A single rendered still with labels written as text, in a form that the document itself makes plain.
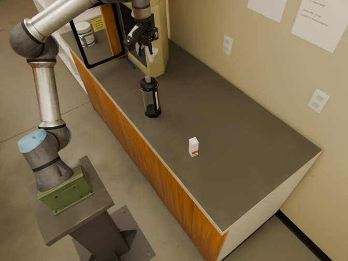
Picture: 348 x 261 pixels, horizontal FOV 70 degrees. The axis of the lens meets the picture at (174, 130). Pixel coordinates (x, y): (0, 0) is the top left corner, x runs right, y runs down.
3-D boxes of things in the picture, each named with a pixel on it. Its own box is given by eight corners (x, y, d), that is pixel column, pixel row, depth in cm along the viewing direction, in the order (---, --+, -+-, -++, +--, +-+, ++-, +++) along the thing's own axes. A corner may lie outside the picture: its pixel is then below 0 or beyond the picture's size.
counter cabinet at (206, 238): (143, 85, 309) (130, 14, 240) (273, 216, 200) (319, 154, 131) (93, 109, 286) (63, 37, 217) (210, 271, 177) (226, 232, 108)
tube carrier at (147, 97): (165, 109, 149) (162, 81, 132) (153, 120, 144) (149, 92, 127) (152, 102, 153) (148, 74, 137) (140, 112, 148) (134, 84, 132)
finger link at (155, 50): (162, 59, 119) (156, 40, 114) (154, 64, 116) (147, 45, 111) (158, 58, 121) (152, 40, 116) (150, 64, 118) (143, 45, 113)
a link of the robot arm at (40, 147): (25, 172, 100) (6, 143, 97) (43, 160, 113) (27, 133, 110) (49, 162, 98) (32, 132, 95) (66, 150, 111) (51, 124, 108)
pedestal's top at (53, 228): (48, 246, 106) (44, 244, 103) (29, 191, 124) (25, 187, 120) (115, 204, 117) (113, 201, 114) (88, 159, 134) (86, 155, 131)
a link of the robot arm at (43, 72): (34, 157, 111) (10, 27, 97) (52, 146, 126) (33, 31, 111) (60, 157, 111) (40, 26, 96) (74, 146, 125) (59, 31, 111)
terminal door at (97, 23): (126, 54, 181) (113, -4, 150) (87, 70, 171) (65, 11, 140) (125, 53, 181) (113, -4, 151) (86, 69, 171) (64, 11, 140)
